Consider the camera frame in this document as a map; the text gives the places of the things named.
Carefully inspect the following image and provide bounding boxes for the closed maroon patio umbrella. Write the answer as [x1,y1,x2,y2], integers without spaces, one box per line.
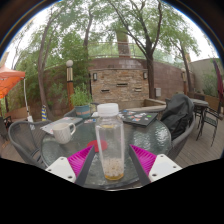
[213,59,224,101]

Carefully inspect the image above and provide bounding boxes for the wooden lamp post white globe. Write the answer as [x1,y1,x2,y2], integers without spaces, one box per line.
[180,67,188,96]
[65,59,75,111]

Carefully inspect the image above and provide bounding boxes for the large dark-trunked tree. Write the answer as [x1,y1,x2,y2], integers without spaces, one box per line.
[106,0,201,100]

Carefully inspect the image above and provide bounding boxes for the black backpack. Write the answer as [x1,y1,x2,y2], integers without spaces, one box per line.
[160,93,195,141]

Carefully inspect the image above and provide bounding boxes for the silver laptop with stickers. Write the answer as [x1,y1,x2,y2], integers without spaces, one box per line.
[40,116,84,136]

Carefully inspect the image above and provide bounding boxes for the green plant in teal pot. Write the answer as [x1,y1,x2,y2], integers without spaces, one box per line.
[69,83,94,119]

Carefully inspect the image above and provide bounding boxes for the clear plastic bottle white cap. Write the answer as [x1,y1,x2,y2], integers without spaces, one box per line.
[95,102,126,182]

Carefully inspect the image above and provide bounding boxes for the white ribbed ceramic mug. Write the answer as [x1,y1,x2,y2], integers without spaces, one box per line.
[51,122,77,145]

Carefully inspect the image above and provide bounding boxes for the orange canopy with white pole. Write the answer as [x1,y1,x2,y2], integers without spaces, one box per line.
[0,64,34,123]

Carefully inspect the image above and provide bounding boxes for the wooden bench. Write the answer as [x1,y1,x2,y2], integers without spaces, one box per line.
[3,106,32,123]

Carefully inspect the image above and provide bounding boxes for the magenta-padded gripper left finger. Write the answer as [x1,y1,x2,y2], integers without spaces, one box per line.
[45,144,97,187]

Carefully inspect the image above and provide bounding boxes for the leaning thin-trunked tree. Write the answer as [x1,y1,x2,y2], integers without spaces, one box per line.
[13,0,101,116]

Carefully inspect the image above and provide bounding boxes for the grey mesh patio chair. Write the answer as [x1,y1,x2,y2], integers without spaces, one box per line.
[164,113,198,161]
[7,119,54,169]
[63,101,101,119]

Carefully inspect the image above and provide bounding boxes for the group of dark patio chairs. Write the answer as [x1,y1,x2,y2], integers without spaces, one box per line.
[194,93,224,148]

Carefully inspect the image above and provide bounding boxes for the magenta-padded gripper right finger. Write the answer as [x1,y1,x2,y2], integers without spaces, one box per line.
[128,143,184,186]

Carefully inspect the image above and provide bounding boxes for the yellow blue striped cone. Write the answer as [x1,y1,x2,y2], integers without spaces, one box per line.
[40,104,48,122]

